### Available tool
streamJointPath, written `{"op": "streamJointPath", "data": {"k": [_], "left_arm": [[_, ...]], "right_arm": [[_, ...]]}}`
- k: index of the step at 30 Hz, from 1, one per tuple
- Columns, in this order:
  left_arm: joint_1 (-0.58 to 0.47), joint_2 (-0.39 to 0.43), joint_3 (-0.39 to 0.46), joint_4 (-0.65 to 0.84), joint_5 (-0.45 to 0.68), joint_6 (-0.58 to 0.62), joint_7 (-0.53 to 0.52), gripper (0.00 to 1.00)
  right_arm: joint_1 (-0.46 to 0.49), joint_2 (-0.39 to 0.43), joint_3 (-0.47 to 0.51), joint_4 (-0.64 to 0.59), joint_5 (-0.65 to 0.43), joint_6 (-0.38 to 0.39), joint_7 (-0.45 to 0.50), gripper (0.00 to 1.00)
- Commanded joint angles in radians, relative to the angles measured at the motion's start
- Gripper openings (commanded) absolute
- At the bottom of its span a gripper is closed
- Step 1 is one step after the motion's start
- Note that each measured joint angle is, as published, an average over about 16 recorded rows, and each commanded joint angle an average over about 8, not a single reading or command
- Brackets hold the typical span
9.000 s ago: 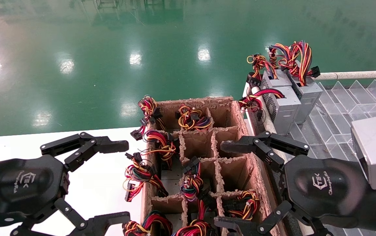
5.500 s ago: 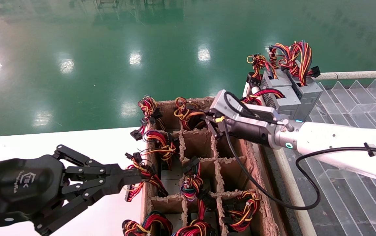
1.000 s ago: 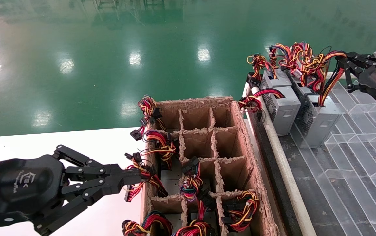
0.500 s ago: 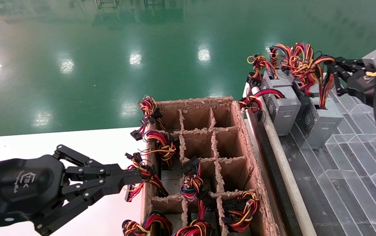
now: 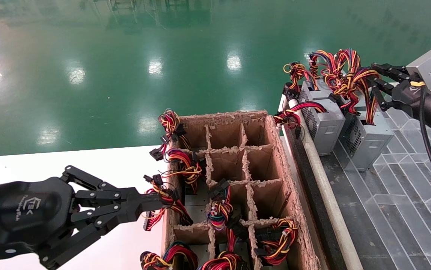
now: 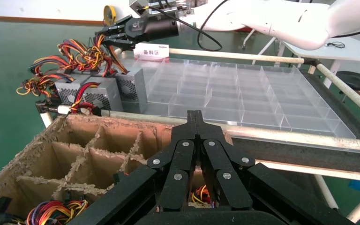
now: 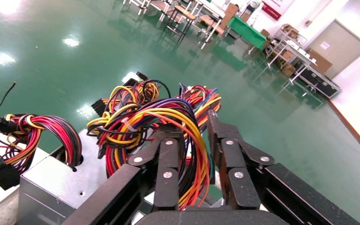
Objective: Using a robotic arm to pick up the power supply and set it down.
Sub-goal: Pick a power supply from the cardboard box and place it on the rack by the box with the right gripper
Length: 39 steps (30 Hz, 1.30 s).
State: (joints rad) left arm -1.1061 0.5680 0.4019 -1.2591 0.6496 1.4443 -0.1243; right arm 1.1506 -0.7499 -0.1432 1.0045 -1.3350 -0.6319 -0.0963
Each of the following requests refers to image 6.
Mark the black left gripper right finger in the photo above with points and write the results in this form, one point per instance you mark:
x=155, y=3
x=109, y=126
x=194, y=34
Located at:
x=217, y=155

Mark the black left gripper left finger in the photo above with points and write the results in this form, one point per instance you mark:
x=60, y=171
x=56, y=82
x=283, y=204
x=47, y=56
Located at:
x=180, y=155

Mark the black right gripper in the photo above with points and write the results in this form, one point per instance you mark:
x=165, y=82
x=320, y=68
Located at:
x=155, y=29

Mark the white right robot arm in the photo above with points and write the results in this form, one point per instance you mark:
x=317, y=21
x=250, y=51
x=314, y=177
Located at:
x=291, y=24

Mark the yellow round reel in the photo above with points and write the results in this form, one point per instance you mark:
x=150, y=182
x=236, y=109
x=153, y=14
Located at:
x=113, y=14

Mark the white label sign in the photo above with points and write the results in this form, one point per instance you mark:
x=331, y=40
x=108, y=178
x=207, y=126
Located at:
x=151, y=53

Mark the clear acrylic divider tray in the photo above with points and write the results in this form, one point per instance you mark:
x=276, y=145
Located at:
x=229, y=93

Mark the brown cardboard divider box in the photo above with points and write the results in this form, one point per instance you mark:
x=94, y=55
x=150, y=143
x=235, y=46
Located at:
x=111, y=146

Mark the black rack side panel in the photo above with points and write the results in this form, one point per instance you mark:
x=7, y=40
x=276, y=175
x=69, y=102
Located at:
x=307, y=156

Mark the black round stool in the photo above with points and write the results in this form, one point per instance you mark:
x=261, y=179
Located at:
x=357, y=81

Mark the white side table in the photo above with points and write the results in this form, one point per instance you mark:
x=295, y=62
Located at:
x=354, y=52

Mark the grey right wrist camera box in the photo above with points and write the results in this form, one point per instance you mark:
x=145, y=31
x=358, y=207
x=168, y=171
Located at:
x=136, y=6

